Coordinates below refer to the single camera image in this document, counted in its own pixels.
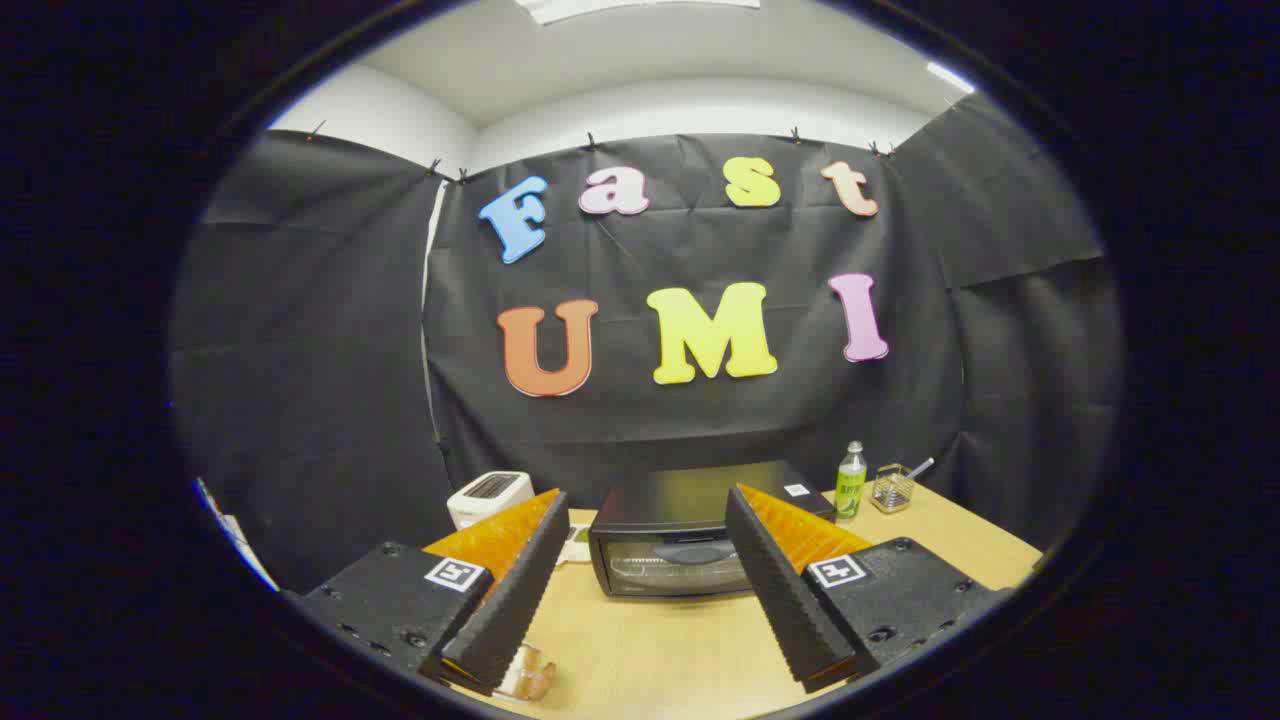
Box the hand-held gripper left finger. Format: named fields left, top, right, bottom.
left=300, top=488, right=571, bottom=698

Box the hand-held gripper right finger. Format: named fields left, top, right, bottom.
left=724, top=483, right=1011, bottom=694

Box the plastic-wrapped sandwich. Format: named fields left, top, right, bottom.
left=495, top=645, right=558, bottom=701

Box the black toaster oven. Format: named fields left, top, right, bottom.
left=588, top=460, right=837, bottom=599

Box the white pop-up toaster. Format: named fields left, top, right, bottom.
left=446, top=470, right=535, bottom=531

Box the green label drink bottle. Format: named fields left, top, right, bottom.
left=835, top=441, right=868, bottom=521

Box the ceiling light panel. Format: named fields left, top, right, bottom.
left=515, top=0, right=761, bottom=26

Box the clear wire mesh holder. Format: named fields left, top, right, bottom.
left=870, top=464, right=916, bottom=514

